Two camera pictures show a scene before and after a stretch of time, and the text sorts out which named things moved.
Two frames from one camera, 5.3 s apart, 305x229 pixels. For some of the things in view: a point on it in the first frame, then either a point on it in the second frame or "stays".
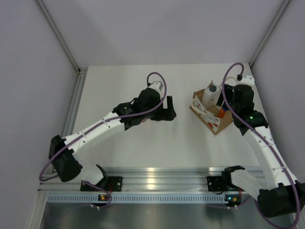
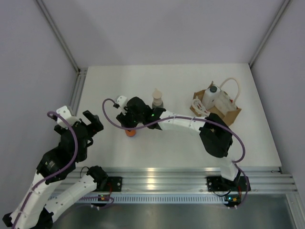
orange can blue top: x=222 y=112 -> x=130 y=133
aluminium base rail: x=185 y=179 stays
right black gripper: x=229 y=91 -> x=124 y=119
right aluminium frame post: x=286 y=2 stays
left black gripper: x=167 y=114 -> x=95 y=126
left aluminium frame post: x=79 y=81 stays
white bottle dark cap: x=210 y=96 stays
